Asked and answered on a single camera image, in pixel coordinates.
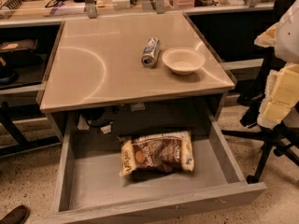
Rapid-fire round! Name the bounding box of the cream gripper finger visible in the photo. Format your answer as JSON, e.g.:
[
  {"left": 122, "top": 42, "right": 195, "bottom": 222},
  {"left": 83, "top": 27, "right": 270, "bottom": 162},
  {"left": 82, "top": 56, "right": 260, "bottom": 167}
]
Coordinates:
[
  {"left": 254, "top": 23, "right": 278, "bottom": 48},
  {"left": 257, "top": 63, "right": 299, "bottom": 129}
]

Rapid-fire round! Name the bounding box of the brown chip bag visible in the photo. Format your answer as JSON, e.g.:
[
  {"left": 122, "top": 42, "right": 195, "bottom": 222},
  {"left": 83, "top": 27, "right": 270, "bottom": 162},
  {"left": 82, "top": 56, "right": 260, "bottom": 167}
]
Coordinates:
[{"left": 120, "top": 131, "right": 194, "bottom": 176}]

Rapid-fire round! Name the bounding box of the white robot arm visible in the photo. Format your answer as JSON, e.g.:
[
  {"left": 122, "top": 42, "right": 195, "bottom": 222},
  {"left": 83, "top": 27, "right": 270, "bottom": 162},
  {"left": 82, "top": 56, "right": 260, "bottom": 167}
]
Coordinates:
[{"left": 254, "top": 0, "right": 299, "bottom": 129}]

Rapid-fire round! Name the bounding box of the beige counter cabinet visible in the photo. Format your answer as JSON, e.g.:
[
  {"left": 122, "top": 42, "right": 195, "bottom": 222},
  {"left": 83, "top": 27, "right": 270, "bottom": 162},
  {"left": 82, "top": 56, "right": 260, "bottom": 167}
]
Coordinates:
[{"left": 40, "top": 13, "right": 235, "bottom": 137}]

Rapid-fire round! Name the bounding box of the open grey wooden drawer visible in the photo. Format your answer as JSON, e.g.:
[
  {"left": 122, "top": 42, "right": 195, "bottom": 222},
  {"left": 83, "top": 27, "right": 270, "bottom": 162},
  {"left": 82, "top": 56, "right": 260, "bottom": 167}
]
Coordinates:
[{"left": 32, "top": 105, "right": 268, "bottom": 224}]

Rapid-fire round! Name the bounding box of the black office chair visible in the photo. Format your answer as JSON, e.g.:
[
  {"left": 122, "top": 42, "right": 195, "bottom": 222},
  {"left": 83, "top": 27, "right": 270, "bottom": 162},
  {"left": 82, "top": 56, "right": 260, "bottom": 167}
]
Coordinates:
[{"left": 225, "top": 0, "right": 299, "bottom": 184}]

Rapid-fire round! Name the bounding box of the white paper bowl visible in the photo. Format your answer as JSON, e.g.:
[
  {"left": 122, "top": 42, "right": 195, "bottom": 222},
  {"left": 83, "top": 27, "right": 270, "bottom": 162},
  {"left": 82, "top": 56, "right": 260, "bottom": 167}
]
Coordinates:
[{"left": 162, "top": 47, "right": 206, "bottom": 76}]

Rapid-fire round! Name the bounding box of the silver soda can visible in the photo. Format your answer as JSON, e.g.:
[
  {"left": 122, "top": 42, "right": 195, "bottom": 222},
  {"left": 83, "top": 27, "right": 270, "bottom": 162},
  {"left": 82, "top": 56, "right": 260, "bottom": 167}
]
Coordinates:
[{"left": 141, "top": 37, "right": 160, "bottom": 67}]

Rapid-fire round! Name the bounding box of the long back workbench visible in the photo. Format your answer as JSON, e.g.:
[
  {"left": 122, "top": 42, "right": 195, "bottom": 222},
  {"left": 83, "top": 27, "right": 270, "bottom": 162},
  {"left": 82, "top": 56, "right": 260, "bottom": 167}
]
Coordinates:
[{"left": 1, "top": 0, "right": 274, "bottom": 28}]

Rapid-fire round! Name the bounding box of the black coil spring holder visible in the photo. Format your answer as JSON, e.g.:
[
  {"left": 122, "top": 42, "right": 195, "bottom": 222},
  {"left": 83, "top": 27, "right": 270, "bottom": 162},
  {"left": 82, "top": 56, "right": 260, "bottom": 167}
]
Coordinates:
[{"left": 0, "top": 0, "right": 21, "bottom": 20}]

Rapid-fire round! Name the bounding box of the brown shoe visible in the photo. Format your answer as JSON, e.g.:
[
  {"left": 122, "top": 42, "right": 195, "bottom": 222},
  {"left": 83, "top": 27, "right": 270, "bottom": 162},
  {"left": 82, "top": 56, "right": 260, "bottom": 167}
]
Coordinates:
[{"left": 0, "top": 204, "right": 30, "bottom": 224}]

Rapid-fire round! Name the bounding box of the black cable under counter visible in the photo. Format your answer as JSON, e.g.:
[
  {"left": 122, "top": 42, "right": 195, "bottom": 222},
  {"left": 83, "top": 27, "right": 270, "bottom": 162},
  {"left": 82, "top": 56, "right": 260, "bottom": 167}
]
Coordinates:
[{"left": 81, "top": 106, "right": 120, "bottom": 129}]

